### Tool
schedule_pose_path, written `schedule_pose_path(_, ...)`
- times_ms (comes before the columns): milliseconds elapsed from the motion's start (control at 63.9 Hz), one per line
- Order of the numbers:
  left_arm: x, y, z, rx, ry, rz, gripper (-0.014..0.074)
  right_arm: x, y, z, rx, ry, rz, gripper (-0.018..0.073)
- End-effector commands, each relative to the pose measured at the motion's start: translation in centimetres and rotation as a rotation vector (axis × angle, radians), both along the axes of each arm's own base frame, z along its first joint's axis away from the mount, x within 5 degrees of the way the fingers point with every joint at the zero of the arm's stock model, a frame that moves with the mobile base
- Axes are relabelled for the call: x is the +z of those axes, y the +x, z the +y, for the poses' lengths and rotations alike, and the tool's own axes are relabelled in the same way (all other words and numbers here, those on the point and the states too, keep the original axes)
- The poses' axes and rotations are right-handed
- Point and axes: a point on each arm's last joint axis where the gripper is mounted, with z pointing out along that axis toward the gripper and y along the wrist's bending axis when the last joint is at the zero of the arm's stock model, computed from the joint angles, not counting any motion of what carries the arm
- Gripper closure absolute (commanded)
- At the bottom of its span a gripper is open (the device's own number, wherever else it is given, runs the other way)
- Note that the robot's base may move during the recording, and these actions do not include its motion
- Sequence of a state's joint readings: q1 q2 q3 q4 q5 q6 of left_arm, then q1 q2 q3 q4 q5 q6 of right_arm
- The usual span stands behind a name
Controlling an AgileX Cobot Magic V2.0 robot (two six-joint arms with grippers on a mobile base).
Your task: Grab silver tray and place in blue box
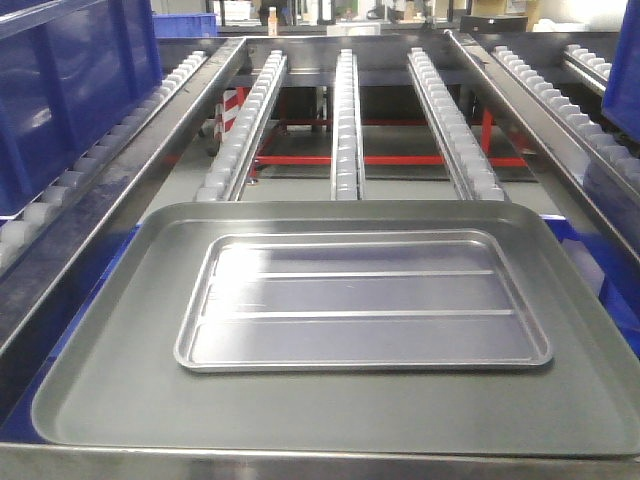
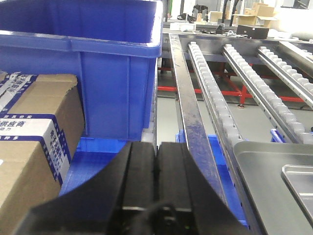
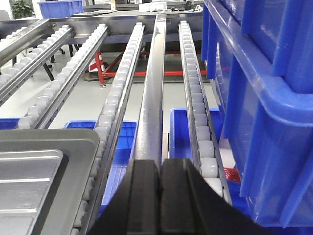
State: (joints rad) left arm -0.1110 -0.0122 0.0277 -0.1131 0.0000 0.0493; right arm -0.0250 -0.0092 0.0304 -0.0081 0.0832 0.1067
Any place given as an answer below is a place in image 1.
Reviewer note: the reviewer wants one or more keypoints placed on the far left roller rail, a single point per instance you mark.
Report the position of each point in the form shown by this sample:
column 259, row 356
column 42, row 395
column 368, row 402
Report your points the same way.
column 21, row 229

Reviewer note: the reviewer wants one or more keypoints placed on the large grey serving tray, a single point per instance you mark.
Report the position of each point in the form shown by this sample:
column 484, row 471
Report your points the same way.
column 117, row 382

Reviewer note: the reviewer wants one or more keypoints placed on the roller rail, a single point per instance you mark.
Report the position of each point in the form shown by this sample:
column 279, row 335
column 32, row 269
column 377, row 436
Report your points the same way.
column 616, row 157
column 21, row 229
column 590, row 69
column 229, row 172
column 468, row 167
column 347, row 160

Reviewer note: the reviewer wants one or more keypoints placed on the left steel divider rail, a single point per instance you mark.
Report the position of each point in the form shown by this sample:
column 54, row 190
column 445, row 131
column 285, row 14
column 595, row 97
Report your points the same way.
column 42, row 263

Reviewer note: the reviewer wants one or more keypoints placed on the blue plastic box left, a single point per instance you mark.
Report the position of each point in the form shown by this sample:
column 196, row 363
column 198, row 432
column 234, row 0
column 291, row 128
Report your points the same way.
column 70, row 71

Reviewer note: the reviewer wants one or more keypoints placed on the blue plastic box right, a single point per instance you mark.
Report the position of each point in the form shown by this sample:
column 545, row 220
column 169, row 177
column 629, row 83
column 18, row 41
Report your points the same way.
column 621, row 99

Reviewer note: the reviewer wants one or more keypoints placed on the centre roller rail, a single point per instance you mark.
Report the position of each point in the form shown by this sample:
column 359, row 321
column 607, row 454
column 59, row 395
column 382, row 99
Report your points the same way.
column 347, row 160

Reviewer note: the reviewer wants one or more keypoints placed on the red metal floor frame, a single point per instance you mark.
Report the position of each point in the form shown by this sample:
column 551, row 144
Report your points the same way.
column 397, row 142

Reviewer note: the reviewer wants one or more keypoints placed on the orange bottle in background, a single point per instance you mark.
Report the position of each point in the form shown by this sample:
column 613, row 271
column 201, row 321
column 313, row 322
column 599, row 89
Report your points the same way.
column 272, row 22

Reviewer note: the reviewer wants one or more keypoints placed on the blue plastic box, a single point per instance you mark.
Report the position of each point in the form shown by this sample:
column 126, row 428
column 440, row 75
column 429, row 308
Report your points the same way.
column 621, row 99
column 70, row 71

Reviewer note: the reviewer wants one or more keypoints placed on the right steel divider rail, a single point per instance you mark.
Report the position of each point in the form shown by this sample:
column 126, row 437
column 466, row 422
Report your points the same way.
column 558, row 158

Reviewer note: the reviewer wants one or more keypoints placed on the small silver metal tray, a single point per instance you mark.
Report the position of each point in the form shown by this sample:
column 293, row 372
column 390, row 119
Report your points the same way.
column 395, row 300

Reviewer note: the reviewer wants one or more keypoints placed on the red white striped post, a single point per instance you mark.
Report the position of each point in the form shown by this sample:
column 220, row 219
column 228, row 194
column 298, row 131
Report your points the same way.
column 225, row 114

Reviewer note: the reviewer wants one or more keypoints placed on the steel divider rail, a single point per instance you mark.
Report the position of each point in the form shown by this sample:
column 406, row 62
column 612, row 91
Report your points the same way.
column 42, row 263
column 558, row 158

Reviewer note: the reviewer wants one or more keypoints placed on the front steel frame bar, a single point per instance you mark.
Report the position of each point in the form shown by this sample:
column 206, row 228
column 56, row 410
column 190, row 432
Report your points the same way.
column 34, row 461

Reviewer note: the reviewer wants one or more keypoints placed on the blue bin in background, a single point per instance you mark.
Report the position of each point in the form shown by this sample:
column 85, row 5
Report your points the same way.
column 193, row 25

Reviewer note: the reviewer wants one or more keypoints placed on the blue crate under tray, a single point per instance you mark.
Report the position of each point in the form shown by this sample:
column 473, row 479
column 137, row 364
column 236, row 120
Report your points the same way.
column 39, row 343

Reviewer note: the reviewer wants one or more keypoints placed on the far right roller rail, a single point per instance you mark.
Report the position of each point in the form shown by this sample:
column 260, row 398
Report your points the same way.
column 590, row 69

